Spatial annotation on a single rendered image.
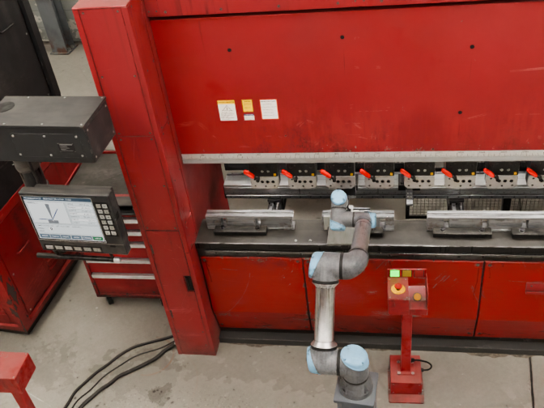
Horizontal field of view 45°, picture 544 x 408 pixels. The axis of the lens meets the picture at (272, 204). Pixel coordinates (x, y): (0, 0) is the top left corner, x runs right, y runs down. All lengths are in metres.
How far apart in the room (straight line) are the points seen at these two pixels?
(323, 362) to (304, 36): 1.43
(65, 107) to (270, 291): 1.63
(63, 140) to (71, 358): 2.02
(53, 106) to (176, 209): 0.85
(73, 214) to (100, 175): 1.16
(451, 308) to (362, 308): 0.50
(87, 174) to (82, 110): 1.42
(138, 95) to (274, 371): 1.93
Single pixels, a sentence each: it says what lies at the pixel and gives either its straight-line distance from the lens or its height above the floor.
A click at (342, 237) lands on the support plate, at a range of 3.45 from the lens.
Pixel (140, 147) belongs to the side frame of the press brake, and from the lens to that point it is 3.29.
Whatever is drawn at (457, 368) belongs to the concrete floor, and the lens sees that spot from 4.17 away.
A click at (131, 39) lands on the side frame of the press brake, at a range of 3.00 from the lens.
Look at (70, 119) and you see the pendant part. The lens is 2.92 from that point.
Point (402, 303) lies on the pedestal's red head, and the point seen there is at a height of 0.75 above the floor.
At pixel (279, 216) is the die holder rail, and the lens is 3.66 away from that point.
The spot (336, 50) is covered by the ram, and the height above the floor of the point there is 1.96.
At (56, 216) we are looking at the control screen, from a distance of 3.22.
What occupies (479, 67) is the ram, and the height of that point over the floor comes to 1.85.
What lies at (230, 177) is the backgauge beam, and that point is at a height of 0.98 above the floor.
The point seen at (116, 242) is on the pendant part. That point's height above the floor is 1.32.
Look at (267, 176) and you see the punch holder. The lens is 3.49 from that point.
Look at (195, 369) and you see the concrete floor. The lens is 4.27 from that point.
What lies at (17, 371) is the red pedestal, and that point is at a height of 0.80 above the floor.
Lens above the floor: 3.30
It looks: 38 degrees down
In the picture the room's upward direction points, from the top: 8 degrees counter-clockwise
